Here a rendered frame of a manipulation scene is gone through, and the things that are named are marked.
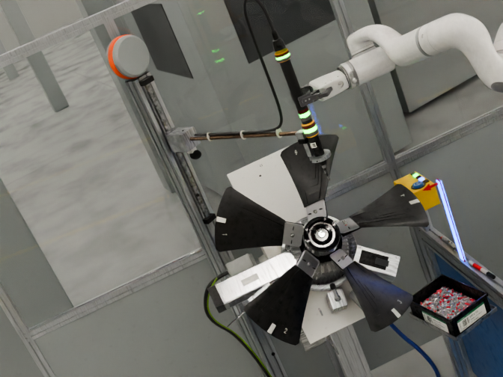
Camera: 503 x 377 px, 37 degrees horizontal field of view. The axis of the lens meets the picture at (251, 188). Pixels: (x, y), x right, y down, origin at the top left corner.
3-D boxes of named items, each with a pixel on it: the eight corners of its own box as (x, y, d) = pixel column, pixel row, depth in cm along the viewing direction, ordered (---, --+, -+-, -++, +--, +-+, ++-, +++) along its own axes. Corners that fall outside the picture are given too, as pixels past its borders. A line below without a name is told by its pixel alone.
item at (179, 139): (171, 154, 280) (162, 134, 277) (183, 145, 284) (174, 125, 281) (189, 153, 273) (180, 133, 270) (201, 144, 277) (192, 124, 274)
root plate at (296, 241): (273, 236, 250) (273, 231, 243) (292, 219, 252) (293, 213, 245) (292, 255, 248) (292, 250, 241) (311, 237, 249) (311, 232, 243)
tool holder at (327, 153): (301, 163, 238) (290, 136, 235) (314, 152, 242) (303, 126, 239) (322, 163, 232) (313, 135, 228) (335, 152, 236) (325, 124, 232)
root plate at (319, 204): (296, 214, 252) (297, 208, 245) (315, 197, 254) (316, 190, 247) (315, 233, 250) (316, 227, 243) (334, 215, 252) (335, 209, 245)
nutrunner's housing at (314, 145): (315, 167, 238) (264, 34, 220) (322, 161, 240) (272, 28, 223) (324, 167, 235) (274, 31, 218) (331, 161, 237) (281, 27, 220)
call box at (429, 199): (400, 203, 292) (392, 180, 288) (423, 193, 293) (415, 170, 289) (418, 218, 277) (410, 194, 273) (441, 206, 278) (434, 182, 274)
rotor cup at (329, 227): (290, 242, 251) (290, 233, 239) (320, 213, 254) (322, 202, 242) (320, 273, 248) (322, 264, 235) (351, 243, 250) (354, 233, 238)
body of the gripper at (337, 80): (355, 90, 227) (322, 105, 226) (344, 84, 237) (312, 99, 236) (348, 68, 224) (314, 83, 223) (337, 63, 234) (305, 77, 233)
